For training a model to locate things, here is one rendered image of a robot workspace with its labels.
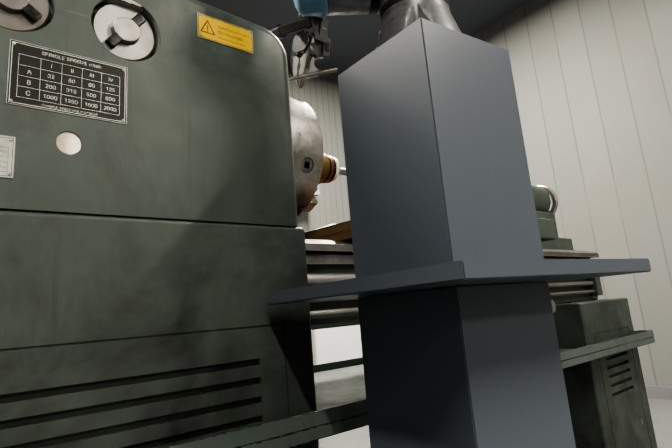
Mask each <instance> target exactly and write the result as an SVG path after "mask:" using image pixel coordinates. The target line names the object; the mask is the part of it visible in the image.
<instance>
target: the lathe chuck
mask: <svg viewBox="0 0 672 448"><path fill-rule="evenodd" d="M290 111H291V127H292V142H293V158H294V173H295V189H296V204H297V207H298V208H299V206H303V208H307V207H308V206H309V204H310V202H311V201H312V199H313V197H314V195H315V192H316V190H317V187H318V184H319V181H320V177H321V173H322V167H323V156H324V147H323V137H322V132H321V127H320V124H319V121H318V119H317V117H316V115H315V113H314V111H313V110H312V109H311V107H310V106H309V105H308V104H307V103H305V102H299V101H298V100H297V98H293V97H290ZM305 157H308V158H310V159H311V160H312V162H313V167H312V169H311V171H309V172H307V173H305V172H303V171H302V169H301V162H302V160H303V159H304V158H305Z"/></svg>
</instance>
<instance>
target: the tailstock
mask: <svg viewBox="0 0 672 448"><path fill-rule="evenodd" d="M532 191H533V197H534V203H535V209H536V214H537V218H545V219H552V220H553V221H554V225H555V231H556V236H557V239H555V240H550V241H544V242H541V244H542V249H555V250H574V249H573V244H572V239H570V238H559V237H558V231H557V225H556V220H555V215H554V214H555V212H556V210H557V207H558V198H557V195H556V194H555V192H554V191H553V190H552V189H551V188H549V187H547V186H543V185H538V186H536V185H532ZM549 195H550V196H551V198H552V207H551V210H549V208H550V205H551V199H550V196H549Z"/></svg>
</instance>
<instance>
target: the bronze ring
mask: <svg viewBox="0 0 672 448"><path fill-rule="evenodd" d="M336 170H337V166H336V161H335V159H334V158H333V157H332V156H329V155H326V154H325V153H324V156H323V167H322V173H321V177H320V182H319V184H321V183H323V184H324V183H329V182H331V181H332V180H333V179H334V177H335V174H336Z"/></svg>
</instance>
